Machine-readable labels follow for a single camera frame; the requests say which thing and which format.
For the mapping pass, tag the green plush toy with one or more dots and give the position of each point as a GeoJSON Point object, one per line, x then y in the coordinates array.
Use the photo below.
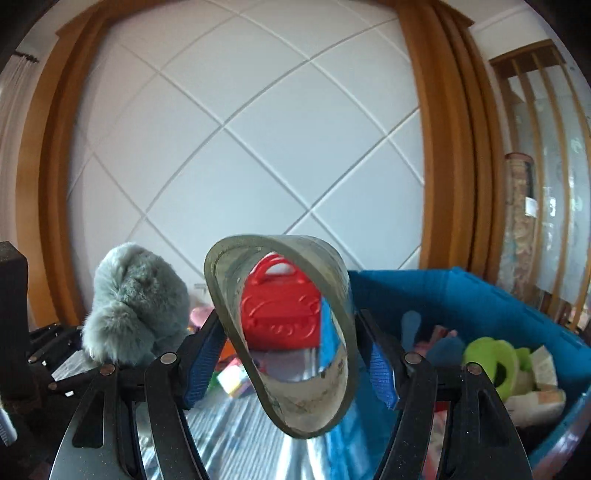
{"type": "Point", "coordinates": [485, 355]}

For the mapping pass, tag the white cardboard box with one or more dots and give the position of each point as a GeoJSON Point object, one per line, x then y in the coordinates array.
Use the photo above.
{"type": "Point", "coordinates": [538, 406]}
{"type": "Point", "coordinates": [544, 367]}

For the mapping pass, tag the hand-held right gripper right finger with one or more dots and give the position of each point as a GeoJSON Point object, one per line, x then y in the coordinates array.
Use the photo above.
{"type": "Point", "coordinates": [382, 369]}

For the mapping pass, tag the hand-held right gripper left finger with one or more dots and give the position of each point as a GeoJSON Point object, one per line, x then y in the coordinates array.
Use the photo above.
{"type": "Point", "coordinates": [202, 364]}

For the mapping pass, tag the red plastic toy bag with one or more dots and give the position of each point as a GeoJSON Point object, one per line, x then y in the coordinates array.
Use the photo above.
{"type": "Point", "coordinates": [277, 314]}

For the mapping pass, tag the rolled patterned carpet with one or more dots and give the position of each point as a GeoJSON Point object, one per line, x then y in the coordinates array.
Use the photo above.
{"type": "Point", "coordinates": [521, 217]}

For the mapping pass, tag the wooden frosted glass partition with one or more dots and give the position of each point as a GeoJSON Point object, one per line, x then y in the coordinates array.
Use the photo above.
{"type": "Point", "coordinates": [558, 161]}

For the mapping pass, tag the small pink plush toy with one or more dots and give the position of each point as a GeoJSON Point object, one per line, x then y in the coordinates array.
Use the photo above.
{"type": "Point", "coordinates": [199, 316]}

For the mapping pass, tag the blue white plastic item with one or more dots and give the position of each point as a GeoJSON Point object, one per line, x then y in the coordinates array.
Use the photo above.
{"type": "Point", "coordinates": [7, 427]}

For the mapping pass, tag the clear packing tape roll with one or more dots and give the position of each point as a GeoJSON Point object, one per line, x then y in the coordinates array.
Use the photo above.
{"type": "Point", "coordinates": [340, 295]}

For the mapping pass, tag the wooden wall frame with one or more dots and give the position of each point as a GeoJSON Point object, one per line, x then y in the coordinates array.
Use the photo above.
{"type": "Point", "coordinates": [457, 138]}

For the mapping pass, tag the colourful small box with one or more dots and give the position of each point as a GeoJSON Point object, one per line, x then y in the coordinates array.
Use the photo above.
{"type": "Point", "coordinates": [234, 382]}

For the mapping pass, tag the blue plush toy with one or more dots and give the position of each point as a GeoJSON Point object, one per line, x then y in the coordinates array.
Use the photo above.
{"type": "Point", "coordinates": [445, 353]}

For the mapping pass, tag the blue plastic storage bin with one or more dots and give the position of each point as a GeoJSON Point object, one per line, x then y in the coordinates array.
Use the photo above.
{"type": "Point", "coordinates": [485, 300]}

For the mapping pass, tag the grey plush toy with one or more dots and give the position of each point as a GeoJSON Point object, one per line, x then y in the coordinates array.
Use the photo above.
{"type": "Point", "coordinates": [134, 300]}

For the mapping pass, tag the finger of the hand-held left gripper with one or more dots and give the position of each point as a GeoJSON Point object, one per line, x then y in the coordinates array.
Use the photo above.
{"type": "Point", "coordinates": [55, 339]}
{"type": "Point", "coordinates": [62, 383]}

